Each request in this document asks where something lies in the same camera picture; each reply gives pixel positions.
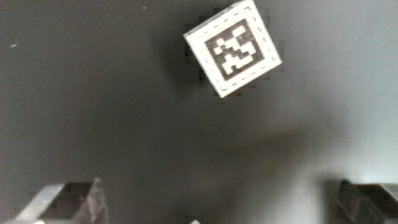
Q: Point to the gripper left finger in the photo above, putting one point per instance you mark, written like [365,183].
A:
[68,203]

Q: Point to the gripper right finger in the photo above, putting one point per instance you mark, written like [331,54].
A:
[367,205]

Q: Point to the white tagged cube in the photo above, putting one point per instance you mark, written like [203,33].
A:
[233,47]

